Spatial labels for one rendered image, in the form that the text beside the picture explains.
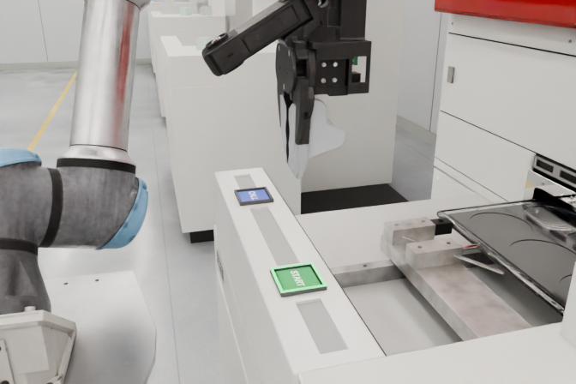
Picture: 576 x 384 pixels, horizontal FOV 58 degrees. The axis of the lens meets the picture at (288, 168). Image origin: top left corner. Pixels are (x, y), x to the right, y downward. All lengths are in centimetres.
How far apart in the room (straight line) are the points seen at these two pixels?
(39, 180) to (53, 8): 783
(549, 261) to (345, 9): 53
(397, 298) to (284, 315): 33
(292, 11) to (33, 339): 47
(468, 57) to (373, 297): 67
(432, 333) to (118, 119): 56
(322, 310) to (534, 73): 71
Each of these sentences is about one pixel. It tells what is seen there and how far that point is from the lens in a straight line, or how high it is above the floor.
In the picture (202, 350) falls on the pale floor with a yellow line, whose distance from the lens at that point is 207.
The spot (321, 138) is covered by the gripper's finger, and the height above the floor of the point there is 114.
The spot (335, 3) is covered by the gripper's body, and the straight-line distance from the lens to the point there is 54.
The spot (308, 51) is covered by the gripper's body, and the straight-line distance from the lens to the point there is 52.
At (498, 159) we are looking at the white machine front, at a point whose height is 93.
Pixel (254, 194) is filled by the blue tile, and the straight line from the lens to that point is 87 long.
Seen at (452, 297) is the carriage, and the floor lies 88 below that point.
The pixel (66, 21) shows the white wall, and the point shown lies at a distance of 857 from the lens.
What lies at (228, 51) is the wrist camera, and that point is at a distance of 52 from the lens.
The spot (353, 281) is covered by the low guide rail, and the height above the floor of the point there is 83.
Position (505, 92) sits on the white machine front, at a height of 107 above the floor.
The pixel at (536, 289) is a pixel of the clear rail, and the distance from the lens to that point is 81.
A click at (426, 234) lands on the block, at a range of 92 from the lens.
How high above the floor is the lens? 131
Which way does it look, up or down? 20 degrees down
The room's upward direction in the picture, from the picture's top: straight up
